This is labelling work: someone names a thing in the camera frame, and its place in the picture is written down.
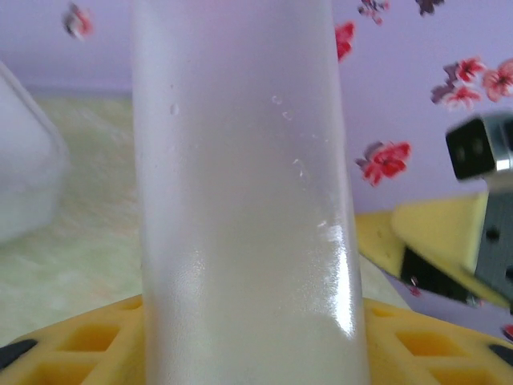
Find frosted white plastic bottle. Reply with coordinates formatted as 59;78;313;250
131;0;372;385

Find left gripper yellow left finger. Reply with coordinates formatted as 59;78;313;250
0;294;147;385

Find white square lidded box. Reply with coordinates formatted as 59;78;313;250
0;59;72;245

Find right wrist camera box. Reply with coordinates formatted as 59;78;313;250
445;113;513;182

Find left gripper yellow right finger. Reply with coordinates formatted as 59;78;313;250
362;297;513;385

